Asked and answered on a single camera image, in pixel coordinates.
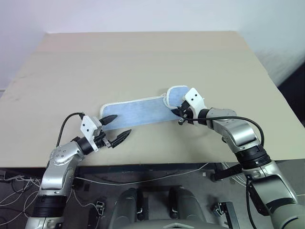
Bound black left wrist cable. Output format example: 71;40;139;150
56;112;85;147

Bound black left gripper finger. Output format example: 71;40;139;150
111;129;132;149
99;114;118;126

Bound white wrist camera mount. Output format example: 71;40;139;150
80;115;103;153
183;87;206;118

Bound long thin white wire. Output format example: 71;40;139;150
73;162;212;186

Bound dark table frame beam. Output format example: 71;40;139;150
0;161;305;176

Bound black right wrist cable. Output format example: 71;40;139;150
182;115;266;149

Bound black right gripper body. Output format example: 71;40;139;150
177;101;199;125

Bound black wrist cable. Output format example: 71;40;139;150
56;112;85;147
182;115;266;149

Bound dark rounded shape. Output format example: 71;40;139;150
111;187;149;229
166;186;212;229

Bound grey metal angle rail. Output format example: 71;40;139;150
224;201;239;229

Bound blue towel with white edge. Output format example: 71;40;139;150
99;85;191;131

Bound small metal bracket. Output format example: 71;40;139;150
213;202;227;216
94;201;106;217

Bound white cable bundle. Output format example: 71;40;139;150
223;161;250;188

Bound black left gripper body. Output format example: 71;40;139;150
94;130;113;149

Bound black clamp bar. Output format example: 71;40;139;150
211;164;243;182

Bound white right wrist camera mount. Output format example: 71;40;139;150
183;87;206;118

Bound tangled thin wires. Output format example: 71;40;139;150
0;173;42;213

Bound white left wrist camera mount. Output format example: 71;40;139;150
80;115;103;153

